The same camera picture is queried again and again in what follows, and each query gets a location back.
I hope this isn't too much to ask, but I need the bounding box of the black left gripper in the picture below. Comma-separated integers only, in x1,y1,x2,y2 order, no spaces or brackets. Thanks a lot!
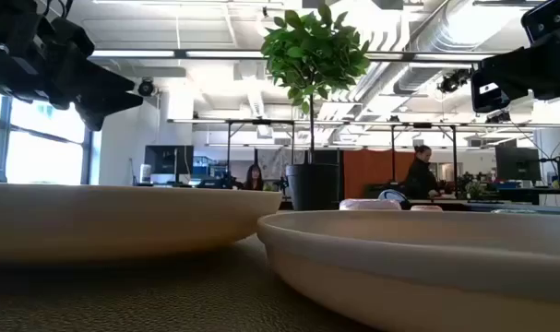
0,17,145,133

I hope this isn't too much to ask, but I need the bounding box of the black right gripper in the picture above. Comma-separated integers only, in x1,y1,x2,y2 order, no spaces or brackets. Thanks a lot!
470,43,560,114

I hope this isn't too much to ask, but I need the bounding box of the pink sprinkled donut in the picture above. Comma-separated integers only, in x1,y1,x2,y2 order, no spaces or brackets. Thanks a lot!
339,198,403,212

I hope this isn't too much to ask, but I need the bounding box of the black ceiling spotlight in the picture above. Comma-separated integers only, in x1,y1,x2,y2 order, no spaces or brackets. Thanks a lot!
436,67,472,95

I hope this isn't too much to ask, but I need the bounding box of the black computer monitor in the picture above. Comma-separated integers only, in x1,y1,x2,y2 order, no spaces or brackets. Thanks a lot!
144,144,195,186
494,146,542,185

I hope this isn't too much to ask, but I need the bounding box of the small green desk plant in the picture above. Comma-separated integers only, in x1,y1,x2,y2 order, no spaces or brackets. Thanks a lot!
463,179,486,200

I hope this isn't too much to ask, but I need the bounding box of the person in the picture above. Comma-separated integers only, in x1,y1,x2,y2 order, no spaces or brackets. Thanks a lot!
402,144,441,201
242,163,265,192

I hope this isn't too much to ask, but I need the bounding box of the dark office desk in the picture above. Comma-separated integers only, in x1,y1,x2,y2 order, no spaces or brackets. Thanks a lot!
411,186,560,215

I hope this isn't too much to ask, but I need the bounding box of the beige shallow plate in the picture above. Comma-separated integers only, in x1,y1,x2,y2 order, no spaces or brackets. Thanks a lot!
256,209,560,332
0,182,283,263

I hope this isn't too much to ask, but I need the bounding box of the blue white chair back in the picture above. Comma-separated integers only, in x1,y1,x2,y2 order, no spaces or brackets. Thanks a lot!
377,188,412,211

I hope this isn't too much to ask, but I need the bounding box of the green leafy potted tree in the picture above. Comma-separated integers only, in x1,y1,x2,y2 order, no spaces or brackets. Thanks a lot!
259,3,372,165

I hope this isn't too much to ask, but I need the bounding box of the black plant pot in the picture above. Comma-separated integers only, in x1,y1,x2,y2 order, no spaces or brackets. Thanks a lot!
285,162,341,212

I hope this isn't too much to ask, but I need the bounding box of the black ceiling security camera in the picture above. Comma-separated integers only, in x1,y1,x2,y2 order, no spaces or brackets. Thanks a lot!
137,77,158,98

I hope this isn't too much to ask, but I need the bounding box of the black metal rig frame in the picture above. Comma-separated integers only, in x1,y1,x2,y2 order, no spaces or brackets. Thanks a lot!
388,121,459,197
224,118,296,185

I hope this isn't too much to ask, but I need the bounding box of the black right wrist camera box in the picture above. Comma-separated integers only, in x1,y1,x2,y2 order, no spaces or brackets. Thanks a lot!
520,0,560,45

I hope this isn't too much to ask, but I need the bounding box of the orange partition wall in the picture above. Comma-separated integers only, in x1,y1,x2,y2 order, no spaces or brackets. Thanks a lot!
342,148,417,200

